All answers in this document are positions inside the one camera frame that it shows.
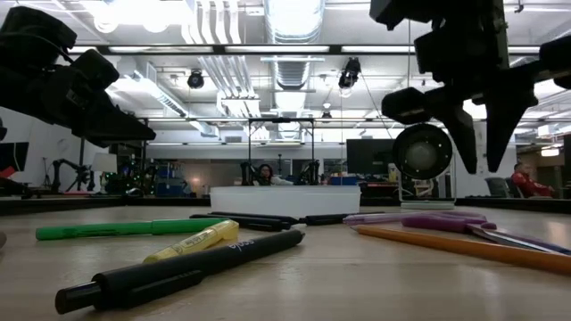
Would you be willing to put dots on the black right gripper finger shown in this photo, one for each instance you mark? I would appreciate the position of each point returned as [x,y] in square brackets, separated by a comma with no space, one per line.
[506,120]
[464,134]

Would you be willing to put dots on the purple scissors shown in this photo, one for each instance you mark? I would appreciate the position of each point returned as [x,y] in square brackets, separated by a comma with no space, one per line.
[437,222]

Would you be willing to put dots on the green marker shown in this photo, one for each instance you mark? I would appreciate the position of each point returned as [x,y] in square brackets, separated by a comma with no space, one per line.
[111,228]

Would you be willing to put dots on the orange pencil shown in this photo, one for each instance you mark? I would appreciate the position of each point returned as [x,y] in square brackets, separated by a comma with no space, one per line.
[446,244]

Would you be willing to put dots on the purple translucent pen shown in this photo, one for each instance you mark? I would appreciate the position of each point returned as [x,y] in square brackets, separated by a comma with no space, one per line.
[370,218]

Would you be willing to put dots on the yellow highlighter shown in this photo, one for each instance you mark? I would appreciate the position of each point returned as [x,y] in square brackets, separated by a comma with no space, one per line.
[201,238]

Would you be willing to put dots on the black pen white print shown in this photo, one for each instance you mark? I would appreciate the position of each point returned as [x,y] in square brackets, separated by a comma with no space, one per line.
[178,272]

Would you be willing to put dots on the black marker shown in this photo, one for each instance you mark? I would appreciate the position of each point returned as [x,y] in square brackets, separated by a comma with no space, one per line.
[330,219]

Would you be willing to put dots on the black clip pen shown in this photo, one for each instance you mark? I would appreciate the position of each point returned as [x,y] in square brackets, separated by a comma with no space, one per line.
[250,222]

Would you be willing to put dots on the thin black pen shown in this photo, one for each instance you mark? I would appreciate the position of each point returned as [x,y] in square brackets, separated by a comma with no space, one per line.
[267,216]

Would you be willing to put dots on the clear plastic supply box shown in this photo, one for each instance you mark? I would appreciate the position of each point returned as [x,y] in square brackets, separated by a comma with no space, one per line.
[285,200]

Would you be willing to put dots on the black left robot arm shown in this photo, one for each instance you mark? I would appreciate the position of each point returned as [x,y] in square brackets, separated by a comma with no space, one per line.
[13,89]

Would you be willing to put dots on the small white lampshade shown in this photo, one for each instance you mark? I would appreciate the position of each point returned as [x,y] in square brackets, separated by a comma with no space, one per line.
[104,162]

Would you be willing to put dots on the white spot lamp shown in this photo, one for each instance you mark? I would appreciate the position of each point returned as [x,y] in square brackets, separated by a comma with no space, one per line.
[421,153]

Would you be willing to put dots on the grey office chair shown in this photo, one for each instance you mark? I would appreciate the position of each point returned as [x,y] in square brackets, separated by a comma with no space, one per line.
[497,187]

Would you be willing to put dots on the person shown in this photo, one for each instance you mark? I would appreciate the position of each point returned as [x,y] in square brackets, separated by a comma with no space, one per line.
[528,185]
[265,174]

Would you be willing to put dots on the black ceiling spotlight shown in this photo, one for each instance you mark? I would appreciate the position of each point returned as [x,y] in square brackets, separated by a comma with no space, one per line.
[195,80]
[349,73]

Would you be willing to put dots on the blue storage bin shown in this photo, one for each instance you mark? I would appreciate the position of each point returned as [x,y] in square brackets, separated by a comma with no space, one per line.
[168,189]

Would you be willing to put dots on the black overhead crossbeam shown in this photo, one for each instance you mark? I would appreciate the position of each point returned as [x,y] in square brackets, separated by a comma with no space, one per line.
[178,49]

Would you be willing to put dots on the black monitor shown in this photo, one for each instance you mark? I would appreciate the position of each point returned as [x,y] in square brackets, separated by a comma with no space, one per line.
[370,156]

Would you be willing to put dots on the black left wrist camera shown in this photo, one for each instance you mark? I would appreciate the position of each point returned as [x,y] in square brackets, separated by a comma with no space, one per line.
[96,69]

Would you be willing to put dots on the black wall screen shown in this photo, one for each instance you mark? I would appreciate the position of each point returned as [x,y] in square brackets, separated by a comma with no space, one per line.
[13,156]

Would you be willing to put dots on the silver ventilation duct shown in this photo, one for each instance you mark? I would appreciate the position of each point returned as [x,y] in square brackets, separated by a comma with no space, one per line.
[294,27]

